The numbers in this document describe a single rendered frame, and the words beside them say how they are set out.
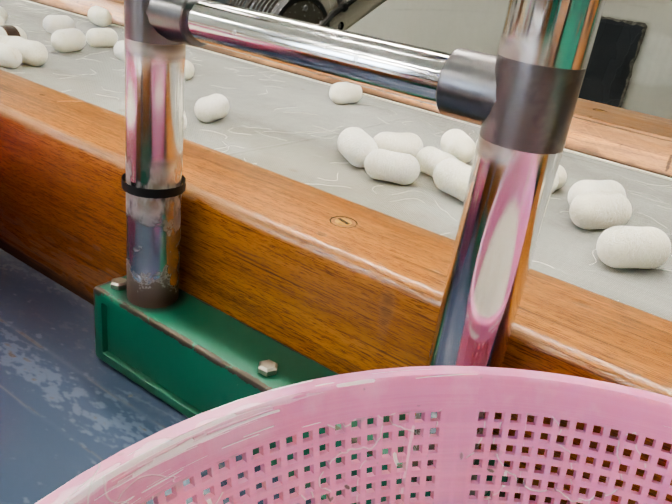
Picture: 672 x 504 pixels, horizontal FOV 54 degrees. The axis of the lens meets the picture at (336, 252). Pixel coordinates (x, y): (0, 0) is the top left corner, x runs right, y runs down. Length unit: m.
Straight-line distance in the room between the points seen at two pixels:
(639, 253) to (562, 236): 0.05
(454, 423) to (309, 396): 0.04
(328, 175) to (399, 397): 0.25
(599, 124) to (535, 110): 0.42
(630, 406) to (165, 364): 0.19
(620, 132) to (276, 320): 0.38
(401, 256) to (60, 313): 0.20
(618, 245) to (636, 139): 0.24
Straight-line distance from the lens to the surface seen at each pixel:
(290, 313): 0.28
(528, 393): 0.20
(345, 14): 1.13
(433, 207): 0.39
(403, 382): 0.18
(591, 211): 0.40
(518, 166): 0.18
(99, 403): 0.32
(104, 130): 0.38
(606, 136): 0.59
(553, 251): 0.36
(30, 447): 0.30
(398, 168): 0.40
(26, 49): 0.64
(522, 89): 0.18
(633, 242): 0.35
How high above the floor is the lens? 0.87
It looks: 25 degrees down
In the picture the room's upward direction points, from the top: 8 degrees clockwise
